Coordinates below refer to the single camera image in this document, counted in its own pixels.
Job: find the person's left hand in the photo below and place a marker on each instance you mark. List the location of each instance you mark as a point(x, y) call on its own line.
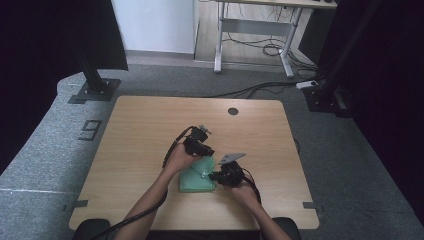
point(180, 158)

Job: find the person's leg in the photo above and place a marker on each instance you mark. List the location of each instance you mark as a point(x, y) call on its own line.
point(90, 230)
point(288, 228)

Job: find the person's left leg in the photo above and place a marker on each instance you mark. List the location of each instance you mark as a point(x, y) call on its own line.
point(90, 230)

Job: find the person's right hand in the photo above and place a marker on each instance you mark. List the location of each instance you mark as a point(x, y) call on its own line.
point(245, 195)

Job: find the black metal stand with base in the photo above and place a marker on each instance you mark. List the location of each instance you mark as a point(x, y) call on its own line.
point(95, 85)
point(328, 90)

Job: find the dark round table grommet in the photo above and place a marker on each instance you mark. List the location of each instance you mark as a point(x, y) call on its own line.
point(233, 111)

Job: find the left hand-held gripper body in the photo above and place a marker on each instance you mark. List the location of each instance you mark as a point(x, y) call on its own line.
point(194, 141)

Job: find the black computer case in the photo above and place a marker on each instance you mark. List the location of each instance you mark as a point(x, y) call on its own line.
point(315, 35)

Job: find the white metal desk frame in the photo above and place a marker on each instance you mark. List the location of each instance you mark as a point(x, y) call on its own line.
point(255, 28)

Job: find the black curtain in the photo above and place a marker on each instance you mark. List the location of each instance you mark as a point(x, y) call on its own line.
point(393, 100)
point(40, 66)

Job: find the green microfibre cloth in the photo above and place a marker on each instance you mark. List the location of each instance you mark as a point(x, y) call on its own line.
point(193, 178)

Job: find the white power strip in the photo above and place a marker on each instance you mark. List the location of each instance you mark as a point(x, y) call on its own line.
point(306, 84)

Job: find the person's right leg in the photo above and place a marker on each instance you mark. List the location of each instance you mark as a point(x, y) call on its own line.
point(288, 228)

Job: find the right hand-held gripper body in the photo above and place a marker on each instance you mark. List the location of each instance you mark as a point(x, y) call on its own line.
point(233, 173)

